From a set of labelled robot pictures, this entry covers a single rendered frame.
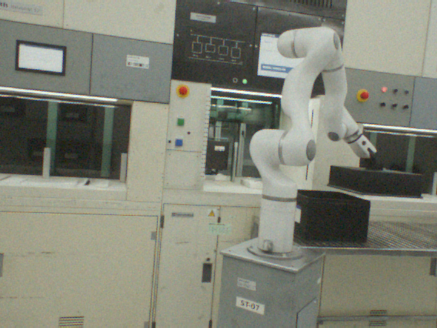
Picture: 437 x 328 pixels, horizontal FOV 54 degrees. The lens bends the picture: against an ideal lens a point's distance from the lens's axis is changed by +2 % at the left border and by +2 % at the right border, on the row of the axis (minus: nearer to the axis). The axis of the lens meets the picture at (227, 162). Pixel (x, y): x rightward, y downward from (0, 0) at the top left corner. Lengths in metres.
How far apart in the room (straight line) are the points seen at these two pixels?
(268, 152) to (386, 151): 1.70
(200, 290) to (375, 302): 1.00
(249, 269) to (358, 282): 1.21
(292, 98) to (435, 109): 1.33
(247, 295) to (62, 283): 1.03
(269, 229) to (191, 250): 0.80
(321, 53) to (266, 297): 0.82
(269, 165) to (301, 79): 0.31
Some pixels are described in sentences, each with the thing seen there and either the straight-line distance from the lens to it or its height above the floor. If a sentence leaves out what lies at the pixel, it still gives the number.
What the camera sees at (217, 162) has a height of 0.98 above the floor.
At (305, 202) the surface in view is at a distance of 1.74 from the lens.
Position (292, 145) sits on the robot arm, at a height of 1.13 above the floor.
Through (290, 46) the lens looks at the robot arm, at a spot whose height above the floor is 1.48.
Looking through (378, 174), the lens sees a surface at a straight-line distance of 1.83.
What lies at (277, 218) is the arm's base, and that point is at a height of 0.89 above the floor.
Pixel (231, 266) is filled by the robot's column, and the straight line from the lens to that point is 1.45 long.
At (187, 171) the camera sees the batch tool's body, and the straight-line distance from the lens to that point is 2.09.
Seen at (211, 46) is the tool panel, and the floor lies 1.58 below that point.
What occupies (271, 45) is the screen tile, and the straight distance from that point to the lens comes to 2.22.
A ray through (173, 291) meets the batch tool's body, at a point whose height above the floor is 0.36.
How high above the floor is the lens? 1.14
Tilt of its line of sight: 3 degrees down
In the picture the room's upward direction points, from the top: 5 degrees clockwise
